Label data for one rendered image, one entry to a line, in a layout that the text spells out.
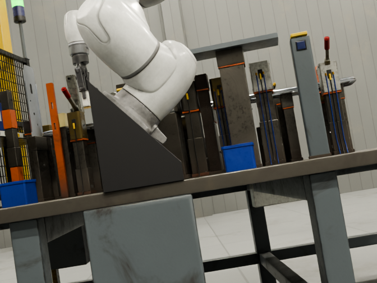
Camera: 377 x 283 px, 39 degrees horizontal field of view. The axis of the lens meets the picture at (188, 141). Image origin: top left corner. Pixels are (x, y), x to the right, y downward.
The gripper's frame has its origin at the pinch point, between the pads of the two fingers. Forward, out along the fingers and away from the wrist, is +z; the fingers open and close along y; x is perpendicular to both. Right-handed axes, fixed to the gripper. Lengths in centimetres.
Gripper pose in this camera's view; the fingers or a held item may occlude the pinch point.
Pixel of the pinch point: (86, 99)
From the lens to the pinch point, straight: 247.6
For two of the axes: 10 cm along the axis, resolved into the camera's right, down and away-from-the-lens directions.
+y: 1.6, 0.4, 9.9
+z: 1.6, 9.9, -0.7
